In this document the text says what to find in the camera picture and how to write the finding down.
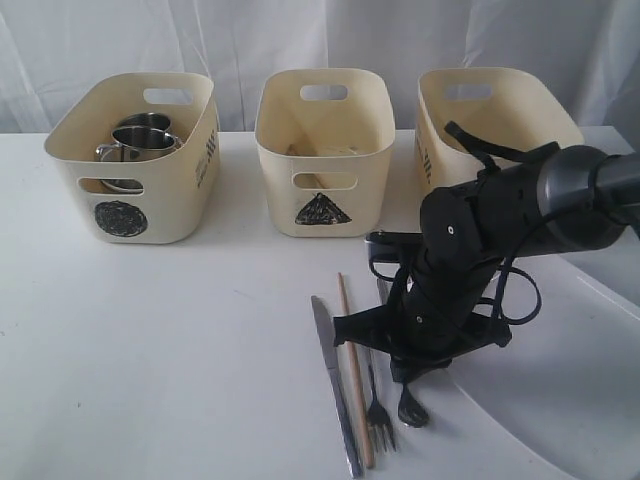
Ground white square plate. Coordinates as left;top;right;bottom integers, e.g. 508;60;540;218
406;256;639;479

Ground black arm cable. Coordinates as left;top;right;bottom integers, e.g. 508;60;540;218
444;119;601;326

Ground steel mug in bin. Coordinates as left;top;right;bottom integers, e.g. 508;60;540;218
116;112;172;132

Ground large steel bowl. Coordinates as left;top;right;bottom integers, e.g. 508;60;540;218
101;179;144;195

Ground steel table knife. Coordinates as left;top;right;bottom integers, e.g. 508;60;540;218
310;295;364;479

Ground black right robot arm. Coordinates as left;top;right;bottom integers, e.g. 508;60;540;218
333;145;639;378

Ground wooden chopstick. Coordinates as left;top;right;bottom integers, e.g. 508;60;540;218
337;271;376;469
286;144;325;189

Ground cream bin triangle mark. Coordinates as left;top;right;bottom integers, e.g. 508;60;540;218
253;68;397;239

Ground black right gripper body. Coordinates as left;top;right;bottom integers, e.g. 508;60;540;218
385;259;512;383

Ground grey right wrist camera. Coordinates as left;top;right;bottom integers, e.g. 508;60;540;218
365;230;423;264

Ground small steel cup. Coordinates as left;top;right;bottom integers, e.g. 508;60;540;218
95;125;183;162

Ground steel spoon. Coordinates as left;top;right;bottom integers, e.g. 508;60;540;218
376;277;429;429

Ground cream bin square mark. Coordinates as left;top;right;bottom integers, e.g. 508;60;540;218
413;67;585;201

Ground steel fork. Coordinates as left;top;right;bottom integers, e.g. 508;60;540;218
365;347;397;453

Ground cream bin circle mark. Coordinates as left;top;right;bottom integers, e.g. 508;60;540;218
44;72;220;244

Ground white backdrop curtain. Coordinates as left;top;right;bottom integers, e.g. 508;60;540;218
1;1;639;144

